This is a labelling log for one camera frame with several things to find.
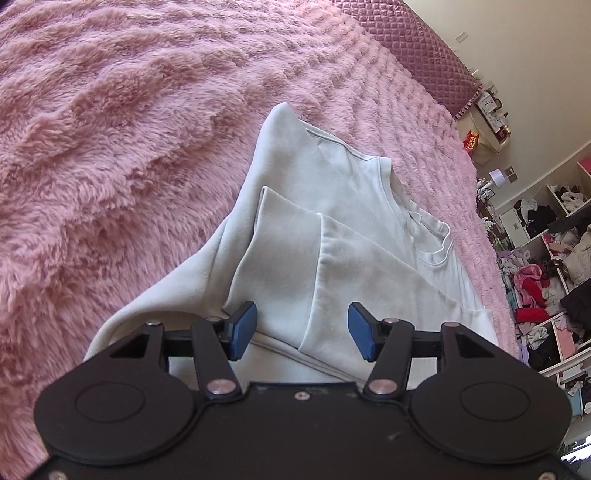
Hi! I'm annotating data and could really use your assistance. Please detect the white shelf unit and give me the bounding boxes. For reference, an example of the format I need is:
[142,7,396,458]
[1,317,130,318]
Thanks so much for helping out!
[498,156,591,407]

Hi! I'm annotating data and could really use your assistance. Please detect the white sweatshirt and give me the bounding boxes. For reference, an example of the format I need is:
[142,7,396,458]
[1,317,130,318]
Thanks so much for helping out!
[83,102,502,385]

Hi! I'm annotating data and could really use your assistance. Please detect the pink fluffy blanket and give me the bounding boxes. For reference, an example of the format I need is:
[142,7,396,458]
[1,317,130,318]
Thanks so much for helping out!
[0,0,520,467]

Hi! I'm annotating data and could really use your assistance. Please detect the small picture frames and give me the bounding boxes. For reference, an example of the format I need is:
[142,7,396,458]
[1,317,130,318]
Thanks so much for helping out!
[478,83,509,134]

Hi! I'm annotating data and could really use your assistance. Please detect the pile of mixed clothes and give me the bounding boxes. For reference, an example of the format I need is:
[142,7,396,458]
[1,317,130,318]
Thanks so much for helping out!
[496,185,591,370]

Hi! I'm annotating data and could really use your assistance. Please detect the white bedside table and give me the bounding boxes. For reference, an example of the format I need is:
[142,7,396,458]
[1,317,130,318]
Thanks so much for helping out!
[471,111,512,168]

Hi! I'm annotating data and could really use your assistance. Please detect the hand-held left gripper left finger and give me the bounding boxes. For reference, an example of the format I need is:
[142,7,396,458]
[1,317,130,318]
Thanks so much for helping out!
[107,301,258,400]

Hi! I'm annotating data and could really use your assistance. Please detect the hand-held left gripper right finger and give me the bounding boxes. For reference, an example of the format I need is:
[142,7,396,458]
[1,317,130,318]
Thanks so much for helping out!
[347,302,498,400]

